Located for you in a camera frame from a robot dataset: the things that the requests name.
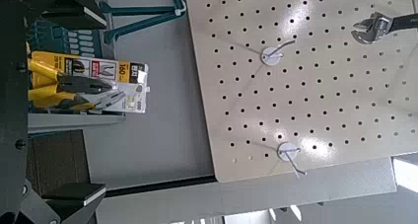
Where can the beige perforated pegboard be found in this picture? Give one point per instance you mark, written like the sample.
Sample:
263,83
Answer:
328,102

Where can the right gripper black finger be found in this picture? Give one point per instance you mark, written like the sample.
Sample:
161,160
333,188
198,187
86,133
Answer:
77,199
77,15

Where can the packaged yellow pliers silver jaws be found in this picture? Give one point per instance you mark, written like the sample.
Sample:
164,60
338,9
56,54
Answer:
108,100

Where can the grey panel below pegboard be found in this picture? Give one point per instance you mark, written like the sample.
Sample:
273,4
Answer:
157,118

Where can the packaged yellow pliers black jaws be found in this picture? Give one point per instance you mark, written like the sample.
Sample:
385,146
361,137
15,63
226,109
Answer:
82,83

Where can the white metal pegboard hook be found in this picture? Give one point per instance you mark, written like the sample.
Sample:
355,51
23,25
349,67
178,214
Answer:
271,55
287,151

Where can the grey blue tool crate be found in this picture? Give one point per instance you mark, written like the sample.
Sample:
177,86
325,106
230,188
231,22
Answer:
49,39

